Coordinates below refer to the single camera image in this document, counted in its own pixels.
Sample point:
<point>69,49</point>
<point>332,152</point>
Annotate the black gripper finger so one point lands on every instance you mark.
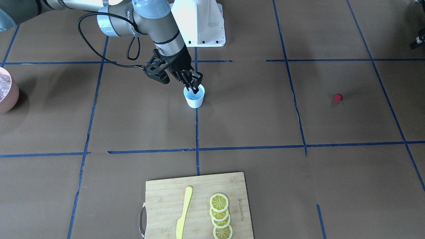
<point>419,40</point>

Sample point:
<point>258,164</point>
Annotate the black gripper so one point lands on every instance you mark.
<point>180,64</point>

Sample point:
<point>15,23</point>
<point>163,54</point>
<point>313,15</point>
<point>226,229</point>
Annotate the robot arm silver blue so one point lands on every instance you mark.
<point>118,18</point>

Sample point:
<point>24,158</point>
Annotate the light blue plastic cup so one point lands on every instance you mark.
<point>194,100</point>

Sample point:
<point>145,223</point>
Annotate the pile of clear ice cubes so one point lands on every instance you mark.
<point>5,86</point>

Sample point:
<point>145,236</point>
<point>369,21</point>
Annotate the red strawberry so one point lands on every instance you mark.
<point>338,98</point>

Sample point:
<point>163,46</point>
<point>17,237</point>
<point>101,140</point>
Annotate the wooden cutting board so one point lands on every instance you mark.
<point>164,201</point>

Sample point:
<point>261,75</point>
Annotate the yellow plastic knife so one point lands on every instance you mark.
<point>180,224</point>

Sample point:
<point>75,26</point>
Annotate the pink bowl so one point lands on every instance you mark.
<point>11,99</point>

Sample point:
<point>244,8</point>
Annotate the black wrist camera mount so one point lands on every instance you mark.
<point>156,68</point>

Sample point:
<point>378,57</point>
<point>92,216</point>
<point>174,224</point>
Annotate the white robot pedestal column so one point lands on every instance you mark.
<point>201,22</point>

